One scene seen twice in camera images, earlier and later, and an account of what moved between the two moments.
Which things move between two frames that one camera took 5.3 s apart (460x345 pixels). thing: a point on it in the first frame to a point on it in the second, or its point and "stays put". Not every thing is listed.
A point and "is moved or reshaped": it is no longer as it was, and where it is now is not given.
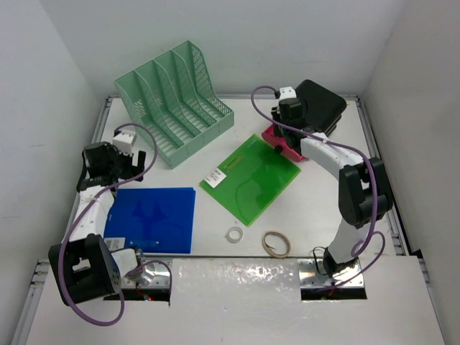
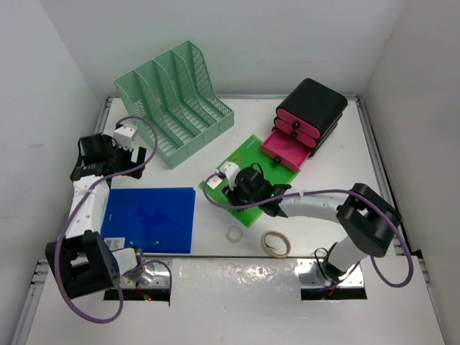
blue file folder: [157, 221] stays put
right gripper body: [280, 129] to [239, 195]
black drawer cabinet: [324, 108] stays put
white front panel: [251, 301] stays put
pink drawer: [279, 142] is moved or reshaped
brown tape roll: [270, 251] stays put
